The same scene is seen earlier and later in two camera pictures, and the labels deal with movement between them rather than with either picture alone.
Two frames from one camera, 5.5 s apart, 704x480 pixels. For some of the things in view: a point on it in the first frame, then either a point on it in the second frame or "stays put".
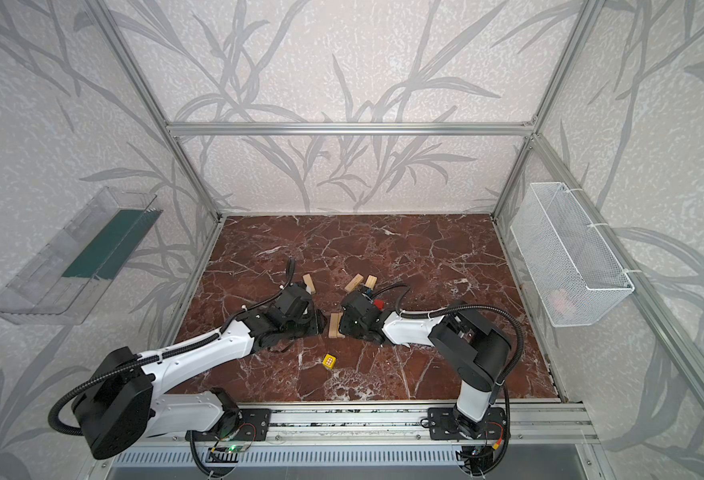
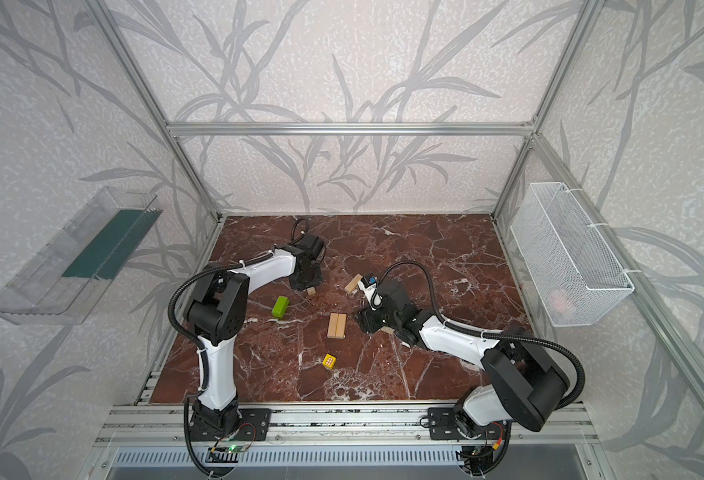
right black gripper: (348, 318) → (373, 318)
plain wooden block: (334, 316) stays put
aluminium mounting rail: (527, 423) stays put
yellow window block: (329, 360) stays put
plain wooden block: (338, 334) stays put
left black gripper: (311, 318) → (307, 279)
